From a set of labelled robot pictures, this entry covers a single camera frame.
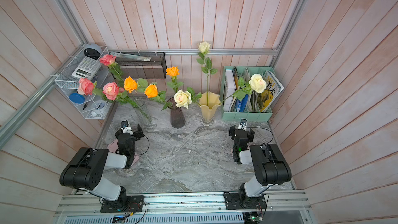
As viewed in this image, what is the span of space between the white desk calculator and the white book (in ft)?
2.39

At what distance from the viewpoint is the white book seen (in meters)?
0.91

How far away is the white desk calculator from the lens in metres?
0.74
